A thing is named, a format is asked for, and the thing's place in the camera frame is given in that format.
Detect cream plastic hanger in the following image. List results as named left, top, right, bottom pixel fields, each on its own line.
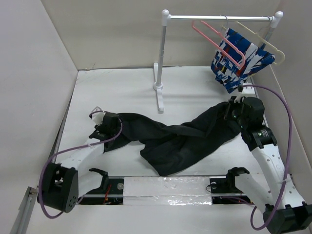
left=235, top=21, right=285, bottom=66

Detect black trousers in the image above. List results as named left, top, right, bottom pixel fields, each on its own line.
left=104, top=102, right=240, bottom=176

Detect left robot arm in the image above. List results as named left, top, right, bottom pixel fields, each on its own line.
left=37, top=111, right=123, bottom=219

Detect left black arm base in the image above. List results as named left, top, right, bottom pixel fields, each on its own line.
left=78, top=177, right=124, bottom=205

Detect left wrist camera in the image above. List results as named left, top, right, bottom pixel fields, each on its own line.
left=88, top=106, right=105, bottom=125

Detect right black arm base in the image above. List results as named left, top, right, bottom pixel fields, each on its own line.
left=206, top=176, right=253, bottom=205

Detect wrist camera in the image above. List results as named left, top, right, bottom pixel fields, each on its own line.
left=235, top=83, right=255, bottom=102
left=88, top=106, right=105, bottom=125

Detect grey aluminium rail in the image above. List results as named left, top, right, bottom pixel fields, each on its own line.
left=10, top=187, right=38, bottom=234

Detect pink plastic hanger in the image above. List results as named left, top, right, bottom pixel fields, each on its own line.
left=191, top=20, right=246, bottom=68

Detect blue patterned shorts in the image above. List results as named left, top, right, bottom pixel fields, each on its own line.
left=211, top=28, right=275, bottom=94

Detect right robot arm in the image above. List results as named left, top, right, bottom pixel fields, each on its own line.
left=224, top=96, right=312, bottom=234

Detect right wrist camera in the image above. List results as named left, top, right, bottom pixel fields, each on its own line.
left=235, top=83, right=255, bottom=102

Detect white clothes rack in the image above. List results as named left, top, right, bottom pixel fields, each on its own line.
left=153, top=9, right=284, bottom=112

